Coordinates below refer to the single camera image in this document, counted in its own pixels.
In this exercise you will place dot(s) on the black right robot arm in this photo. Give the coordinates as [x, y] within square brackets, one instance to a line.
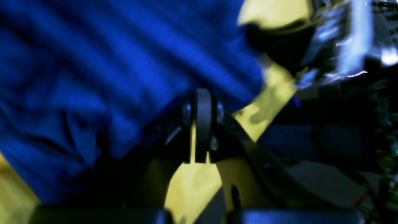
[345, 39]

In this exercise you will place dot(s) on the blue long-sleeve shirt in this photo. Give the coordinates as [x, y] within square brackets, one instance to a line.
[82, 79]

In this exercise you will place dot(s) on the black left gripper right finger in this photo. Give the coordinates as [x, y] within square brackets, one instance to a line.
[257, 189]

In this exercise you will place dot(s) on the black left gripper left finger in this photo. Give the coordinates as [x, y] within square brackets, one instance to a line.
[133, 189]

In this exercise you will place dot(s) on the yellow table cloth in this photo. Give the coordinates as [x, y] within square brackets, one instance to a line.
[194, 185]

